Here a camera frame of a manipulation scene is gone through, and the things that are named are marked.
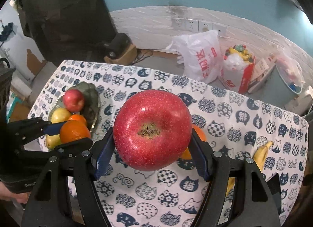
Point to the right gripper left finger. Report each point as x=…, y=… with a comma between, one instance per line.
x=89, y=166

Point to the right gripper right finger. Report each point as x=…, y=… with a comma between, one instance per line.
x=214, y=168

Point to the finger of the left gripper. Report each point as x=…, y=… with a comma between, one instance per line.
x=33, y=128
x=62, y=151

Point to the large orange top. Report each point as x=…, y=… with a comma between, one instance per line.
x=73, y=131

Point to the spotted ripe banana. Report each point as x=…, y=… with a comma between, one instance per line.
x=231, y=184

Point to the green pear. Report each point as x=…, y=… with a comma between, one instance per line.
x=60, y=115
x=52, y=141

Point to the yellow banana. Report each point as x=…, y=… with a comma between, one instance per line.
x=261, y=155

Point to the red apple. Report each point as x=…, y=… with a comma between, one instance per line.
x=73, y=100
x=152, y=130

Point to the person left hand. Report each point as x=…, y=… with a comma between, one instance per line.
x=6, y=195

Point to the green glass fruit plate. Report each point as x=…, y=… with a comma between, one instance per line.
x=91, y=106

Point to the cat pattern tablecloth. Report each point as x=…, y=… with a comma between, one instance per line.
x=233, y=124

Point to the red white trash bag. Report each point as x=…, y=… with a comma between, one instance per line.
x=237, y=68

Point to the grey blue bucket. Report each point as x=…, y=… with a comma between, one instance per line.
x=281, y=81

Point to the cardboard box on floor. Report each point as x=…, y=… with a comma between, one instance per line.
x=127, y=57

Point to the white plastic stool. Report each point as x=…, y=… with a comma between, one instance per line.
x=301, y=103

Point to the black speaker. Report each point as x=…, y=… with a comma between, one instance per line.
x=117, y=46

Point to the white plastic shopping bag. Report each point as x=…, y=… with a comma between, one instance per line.
x=201, y=55

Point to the dark hanging coat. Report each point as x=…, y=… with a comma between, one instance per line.
x=69, y=29

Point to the white wall socket strip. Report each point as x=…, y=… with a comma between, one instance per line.
x=194, y=25

